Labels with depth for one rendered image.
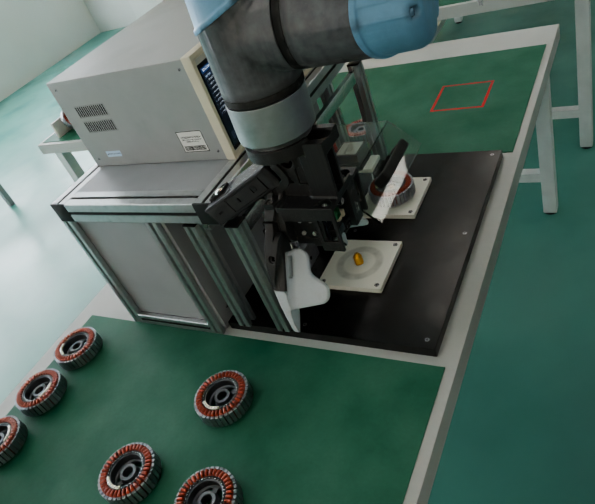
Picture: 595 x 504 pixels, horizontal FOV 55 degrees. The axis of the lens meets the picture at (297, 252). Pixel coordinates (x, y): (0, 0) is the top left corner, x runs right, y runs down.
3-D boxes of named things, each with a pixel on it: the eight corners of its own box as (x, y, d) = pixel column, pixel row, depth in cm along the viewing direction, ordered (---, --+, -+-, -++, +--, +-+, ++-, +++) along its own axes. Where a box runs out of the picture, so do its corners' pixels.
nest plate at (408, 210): (431, 180, 141) (431, 176, 140) (414, 218, 132) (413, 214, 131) (376, 182, 149) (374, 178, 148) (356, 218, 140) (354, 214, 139)
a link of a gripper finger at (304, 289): (324, 343, 56) (323, 251, 55) (273, 336, 59) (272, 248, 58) (338, 336, 59) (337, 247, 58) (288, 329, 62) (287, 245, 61)
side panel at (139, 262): (229, 324, 129) (164, 213, 110) (223, 334, 127) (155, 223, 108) (142, 312, 143) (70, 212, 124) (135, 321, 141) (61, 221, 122)
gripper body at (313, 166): (345, 259, 55) (311, 153, 48) (271, 254, 60) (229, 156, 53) (370, 211, 60) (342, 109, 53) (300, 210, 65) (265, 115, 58)
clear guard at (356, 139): (421, 145, 110) (415, 117, 106) (382, 224, 95) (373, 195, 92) (280, 153, 127) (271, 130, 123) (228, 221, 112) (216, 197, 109)
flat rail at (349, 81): (360, 76, 143) (357, 65, 141) (245, 238, 104) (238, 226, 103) (356, 77, 143) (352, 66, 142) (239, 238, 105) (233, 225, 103)
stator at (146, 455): (140, 442, 111) (131, 431, 108) (174, 467, 103) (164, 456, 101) (96, 490, 105) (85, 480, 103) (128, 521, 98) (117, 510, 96)
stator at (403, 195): (422, 182, 140) (419, 169, 138) (406, 210, 133) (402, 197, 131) (381, 181, 146) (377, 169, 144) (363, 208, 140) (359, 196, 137)
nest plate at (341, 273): (403, 245, 126) (402, 241, 125) (381, 293, 117) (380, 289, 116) (342, 243, 134) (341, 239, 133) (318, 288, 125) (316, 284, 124)
